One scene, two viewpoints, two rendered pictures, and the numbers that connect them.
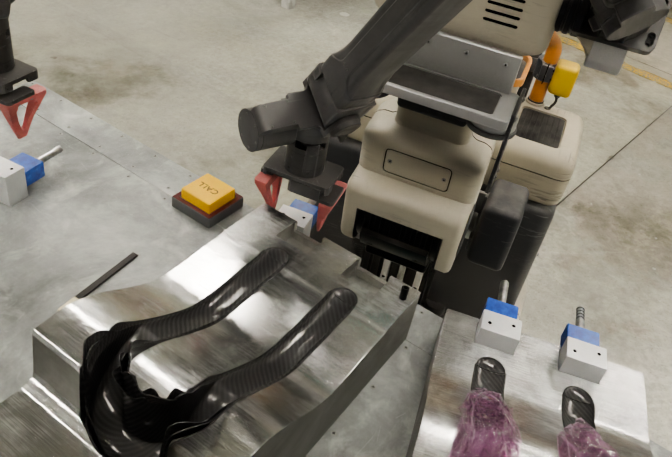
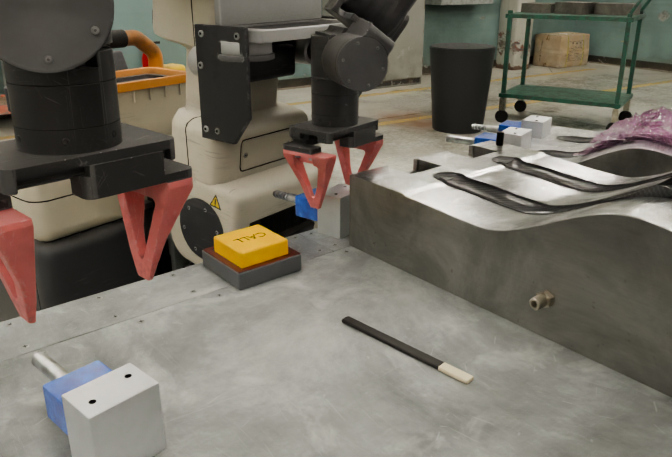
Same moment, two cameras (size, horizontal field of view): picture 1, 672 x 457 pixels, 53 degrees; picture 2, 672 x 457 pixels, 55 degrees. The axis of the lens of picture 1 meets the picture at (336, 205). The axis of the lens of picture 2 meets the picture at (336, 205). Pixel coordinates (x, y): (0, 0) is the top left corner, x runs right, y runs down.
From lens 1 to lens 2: 0.99 m
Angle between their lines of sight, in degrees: 61
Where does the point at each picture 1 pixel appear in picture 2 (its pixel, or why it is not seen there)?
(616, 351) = not seen: hidden behind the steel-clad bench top
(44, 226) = (247, 403)
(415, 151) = (264, 127)
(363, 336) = (552, 161)
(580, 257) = not seen: hidden behind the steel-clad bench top
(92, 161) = (68, 354)
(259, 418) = not seen: outside the picture
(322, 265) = (459, 162)
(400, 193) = (273, 177)
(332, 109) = not seen: outside the picture
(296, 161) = (352, 106)
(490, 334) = (524, 137)
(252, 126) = (372, 52)
